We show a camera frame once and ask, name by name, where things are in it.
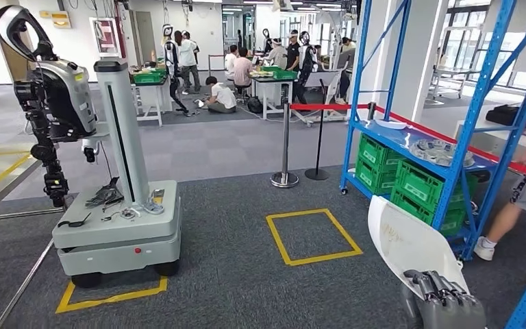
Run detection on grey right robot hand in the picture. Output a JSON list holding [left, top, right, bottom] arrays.
[[399, 269, 488, 329]]

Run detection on white plastic car trim part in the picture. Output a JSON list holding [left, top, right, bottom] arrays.
[[374, 119, 409, 131], [367, 195, 471, 301]]

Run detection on round grey metal part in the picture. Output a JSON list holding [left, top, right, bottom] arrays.
[[409, 138, 476, 167]]

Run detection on green plastic crate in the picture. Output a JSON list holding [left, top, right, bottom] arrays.
[[390, 188, 468, 238], [262, 65, 298, 82], [394, 158, 479, 212], [355, 158, 398, 195], [358, 134, 405, 173], [132, 71, 162, 85]]

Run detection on yellow floor tape square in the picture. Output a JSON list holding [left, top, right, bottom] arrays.
[[266, 208, 364, 267], [55, 277, 168, 315]]

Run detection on white table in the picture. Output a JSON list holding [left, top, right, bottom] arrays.
[[453, 117, 526, 160], [130, 75, 173, 127], [251, 75, 298, 120]]

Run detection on thin black stanchion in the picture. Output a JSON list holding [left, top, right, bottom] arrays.
[[304, 79, 331, 182]]

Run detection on black bag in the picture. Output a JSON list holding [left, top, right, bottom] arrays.
[[485, 104, 526, 127]]

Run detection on silver stanchion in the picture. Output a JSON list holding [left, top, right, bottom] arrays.
[[271, 84, 300, 189]]

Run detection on red barrier tape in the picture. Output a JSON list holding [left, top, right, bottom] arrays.
[[290, 103, 526, 185]]

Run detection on black white humanoid robot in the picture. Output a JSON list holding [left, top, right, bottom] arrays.
[[297, 30, 319, 104], [162, 23, 190, 115]]

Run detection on dark loose robot parts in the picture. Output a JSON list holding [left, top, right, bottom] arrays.
[[85, 177, 125, 210]]

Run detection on grey wheeled column robot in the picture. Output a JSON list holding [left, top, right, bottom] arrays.
[[0, 4, 183, 289]]

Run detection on wall poster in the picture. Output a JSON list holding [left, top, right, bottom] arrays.
[[89, 17, 123, 59]]

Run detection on yellow wall sign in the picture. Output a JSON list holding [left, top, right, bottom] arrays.
[[39, 10, 72, 29]]

